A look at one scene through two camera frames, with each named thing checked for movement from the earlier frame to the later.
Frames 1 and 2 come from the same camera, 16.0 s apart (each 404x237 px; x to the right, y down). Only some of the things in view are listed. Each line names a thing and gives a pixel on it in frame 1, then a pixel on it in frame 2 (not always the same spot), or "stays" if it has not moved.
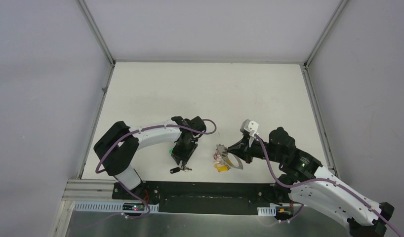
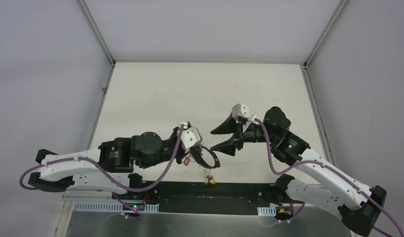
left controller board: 133,207 stays
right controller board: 284,212 stays
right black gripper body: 256,150 → 253,133
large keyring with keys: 223,160 → 195,155
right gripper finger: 239,149 → 228,146
